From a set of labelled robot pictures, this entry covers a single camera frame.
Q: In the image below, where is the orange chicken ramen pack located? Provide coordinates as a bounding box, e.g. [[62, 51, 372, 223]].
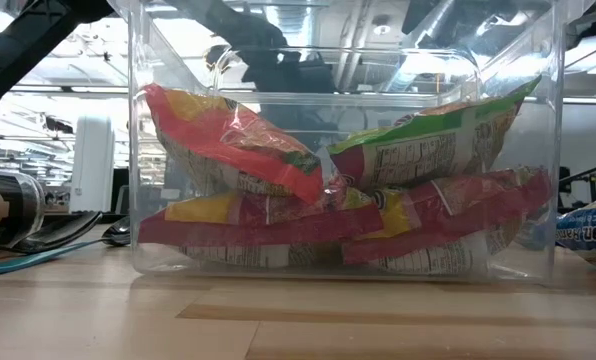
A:
[[142, 82, 325, 205]]

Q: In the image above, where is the red yellow ramen pack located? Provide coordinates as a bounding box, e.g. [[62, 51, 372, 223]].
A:
[[341, 167, 553, 276], [137, 187, 385, 269]]

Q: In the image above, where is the green edged ramen pack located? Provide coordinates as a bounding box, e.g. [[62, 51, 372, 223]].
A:
[[326, 74, 543, 194]]

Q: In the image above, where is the black spoon teal handle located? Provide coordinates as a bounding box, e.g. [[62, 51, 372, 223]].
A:
[[7, 209, 103, 255], [0, 214, 132, 279]]

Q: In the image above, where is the dark all-purpose seasoning jar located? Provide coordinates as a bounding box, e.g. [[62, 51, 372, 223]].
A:
[[0, 168, 47, 250]]

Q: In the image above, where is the large clear plastic bin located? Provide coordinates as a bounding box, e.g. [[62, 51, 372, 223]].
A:
[[107, 0, 596, 286]]

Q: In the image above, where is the white pillar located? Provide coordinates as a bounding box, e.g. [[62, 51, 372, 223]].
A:
[[70, 114, 117, 214]]

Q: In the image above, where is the black background stand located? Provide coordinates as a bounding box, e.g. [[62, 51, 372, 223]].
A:
[[557, 157, 596, 211]]

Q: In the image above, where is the blue yellow ramen pack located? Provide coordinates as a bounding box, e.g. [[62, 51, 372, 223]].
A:
[[517, 177, 596, 272]]

